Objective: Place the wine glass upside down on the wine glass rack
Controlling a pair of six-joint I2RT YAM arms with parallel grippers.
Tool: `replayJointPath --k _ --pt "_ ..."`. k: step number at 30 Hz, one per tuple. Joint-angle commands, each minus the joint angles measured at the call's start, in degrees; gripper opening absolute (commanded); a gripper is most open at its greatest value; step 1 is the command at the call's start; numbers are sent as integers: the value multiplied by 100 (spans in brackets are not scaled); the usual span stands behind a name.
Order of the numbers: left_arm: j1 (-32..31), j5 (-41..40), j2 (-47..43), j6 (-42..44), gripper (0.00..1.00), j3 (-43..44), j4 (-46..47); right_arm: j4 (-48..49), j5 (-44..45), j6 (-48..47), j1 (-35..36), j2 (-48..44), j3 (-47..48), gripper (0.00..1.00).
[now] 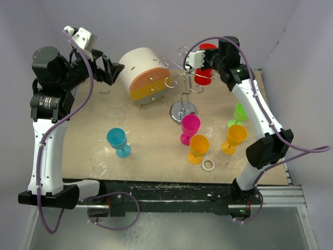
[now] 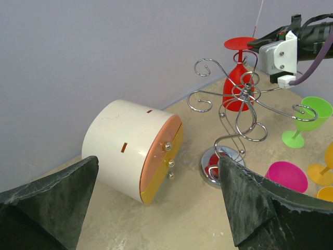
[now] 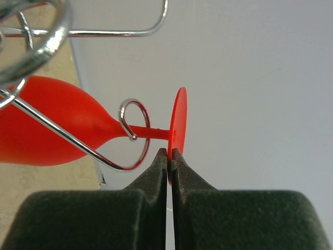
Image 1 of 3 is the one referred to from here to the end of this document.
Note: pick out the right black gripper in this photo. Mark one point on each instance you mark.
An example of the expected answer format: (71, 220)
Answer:
(207, 53)

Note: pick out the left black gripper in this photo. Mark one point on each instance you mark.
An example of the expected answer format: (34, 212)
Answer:
(112, 69)

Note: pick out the red plastic wine glass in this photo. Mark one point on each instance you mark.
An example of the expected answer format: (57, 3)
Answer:
(204, 77)

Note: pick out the chrome wine glass rack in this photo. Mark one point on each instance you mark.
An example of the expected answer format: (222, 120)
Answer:
(184, 107)

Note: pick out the blue plastic wine glass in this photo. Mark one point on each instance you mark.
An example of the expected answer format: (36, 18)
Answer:
(117, 139)

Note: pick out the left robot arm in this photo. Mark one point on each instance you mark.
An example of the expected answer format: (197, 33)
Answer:
(51, 104)

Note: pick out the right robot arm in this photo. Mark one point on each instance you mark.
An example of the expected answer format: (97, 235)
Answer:
(272, 139)

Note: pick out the green plastic wine glass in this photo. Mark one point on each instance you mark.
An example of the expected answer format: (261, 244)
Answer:
(239, 115)

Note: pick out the pink plastic wine glass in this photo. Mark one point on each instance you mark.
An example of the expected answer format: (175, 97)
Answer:
(190, 126)

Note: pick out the orange wine glass right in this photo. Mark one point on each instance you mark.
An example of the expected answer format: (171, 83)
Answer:
(236, 135)

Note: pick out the orange wine glass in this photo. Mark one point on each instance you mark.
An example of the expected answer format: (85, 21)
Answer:
(199, 145)
(236, 135)

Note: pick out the orange wine glass front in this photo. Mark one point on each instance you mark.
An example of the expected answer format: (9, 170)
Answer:
(199, 145)

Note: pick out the round white drawer cabinet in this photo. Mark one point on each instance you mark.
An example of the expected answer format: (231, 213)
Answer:
(142, 76)

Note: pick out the white tape roll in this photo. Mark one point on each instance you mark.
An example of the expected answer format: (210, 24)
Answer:
(208, 165)

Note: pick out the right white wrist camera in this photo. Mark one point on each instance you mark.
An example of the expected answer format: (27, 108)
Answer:
(195, 60)

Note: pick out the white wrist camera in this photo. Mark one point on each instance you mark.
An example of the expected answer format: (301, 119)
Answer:
(195, 60)
(83, 38)

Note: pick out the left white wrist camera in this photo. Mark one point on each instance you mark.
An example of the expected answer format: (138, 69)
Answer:
(83, 38)

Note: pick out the black base frame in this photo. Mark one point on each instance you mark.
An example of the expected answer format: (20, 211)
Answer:
(122, 197)

